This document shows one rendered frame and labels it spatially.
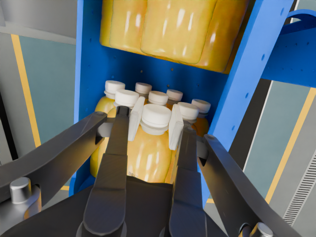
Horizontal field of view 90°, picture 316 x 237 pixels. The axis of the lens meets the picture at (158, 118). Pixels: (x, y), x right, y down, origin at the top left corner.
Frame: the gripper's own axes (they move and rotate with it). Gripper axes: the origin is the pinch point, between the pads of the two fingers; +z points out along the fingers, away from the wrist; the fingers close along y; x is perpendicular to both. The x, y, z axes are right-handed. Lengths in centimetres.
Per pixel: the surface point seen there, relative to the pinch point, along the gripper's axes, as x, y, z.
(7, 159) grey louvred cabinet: -113, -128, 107
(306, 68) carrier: 13, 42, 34
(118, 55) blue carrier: 5.4, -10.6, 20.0
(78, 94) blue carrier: -1.9, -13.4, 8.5
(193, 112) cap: -0.1, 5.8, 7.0
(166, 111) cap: 0.4, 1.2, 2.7
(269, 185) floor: -91, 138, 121
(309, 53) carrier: 17, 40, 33
